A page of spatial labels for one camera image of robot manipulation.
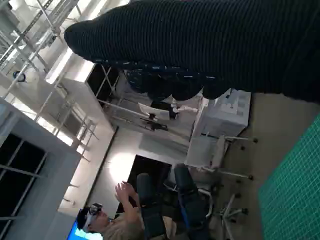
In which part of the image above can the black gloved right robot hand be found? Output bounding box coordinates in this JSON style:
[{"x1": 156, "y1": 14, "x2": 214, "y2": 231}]
[{"x1": 63, "y1": 0, "x2": 320, "y2": 105}]

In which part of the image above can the large white mesh cabinet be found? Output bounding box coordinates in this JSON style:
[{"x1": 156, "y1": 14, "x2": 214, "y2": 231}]
[{"x1": 193, "y1": 89, "x2": 252, "y2": 137}]

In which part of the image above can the white computer monitor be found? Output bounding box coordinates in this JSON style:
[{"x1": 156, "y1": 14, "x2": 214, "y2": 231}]
[{"x1": 137, "y1": 101, "x2": 171, "y2": 123}]

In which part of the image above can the white office chair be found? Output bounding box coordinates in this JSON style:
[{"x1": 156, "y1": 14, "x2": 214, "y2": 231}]
[{"x1": 186, "y1": 134, "x2": 258, "y2": 181}]

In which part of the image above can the dark blue office chair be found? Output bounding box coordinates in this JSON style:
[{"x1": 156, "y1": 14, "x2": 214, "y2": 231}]
[
  {"x1": 173, "y1": 163, "x2": 250, "y2": 230},
  {"x1": 136, "y1": 173, "x2": 171, "y2": 240}
]

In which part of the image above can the green cutting mat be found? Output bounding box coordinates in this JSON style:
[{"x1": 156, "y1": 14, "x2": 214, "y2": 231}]
[{"x1": 257, "y1": 113, "x2": 320, "y2": 240}]

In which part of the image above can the person wearing headset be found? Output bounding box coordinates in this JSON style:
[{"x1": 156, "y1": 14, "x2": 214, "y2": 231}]
[{"x1": 76, "y1": 181, "x2": 146, "y2": 240}]

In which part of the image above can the lit blue computer screen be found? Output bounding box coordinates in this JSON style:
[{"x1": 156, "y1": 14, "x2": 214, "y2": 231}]
[{"x1": 66, "y1": 219, "x2": 102, "y2": 240}]

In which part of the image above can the white desk frame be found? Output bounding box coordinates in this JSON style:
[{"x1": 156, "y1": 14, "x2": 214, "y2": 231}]
[{"x1": 97, "y1": 96, "x2": 205, "y2": 147}]

